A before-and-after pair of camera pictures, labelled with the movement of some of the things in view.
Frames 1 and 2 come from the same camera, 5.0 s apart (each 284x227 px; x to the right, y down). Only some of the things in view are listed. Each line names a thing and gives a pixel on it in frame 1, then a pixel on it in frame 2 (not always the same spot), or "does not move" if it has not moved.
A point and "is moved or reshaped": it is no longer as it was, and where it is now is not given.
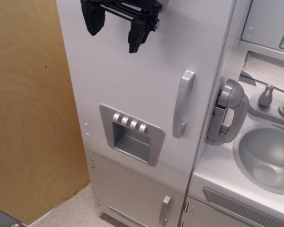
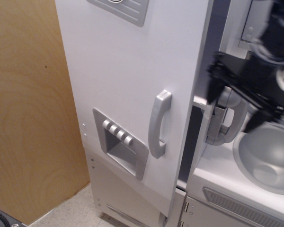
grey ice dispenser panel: x=138 y=139 → x=121 y=145
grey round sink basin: x=263 y=153 does not move
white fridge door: x=190 y=36 is moved or reshaped
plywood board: x=38 y=151 does not move
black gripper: x=129 y=9 → x=256 y=81
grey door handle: x=183 y=93 → x=161 y=102
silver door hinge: x=186 y=206 does not move
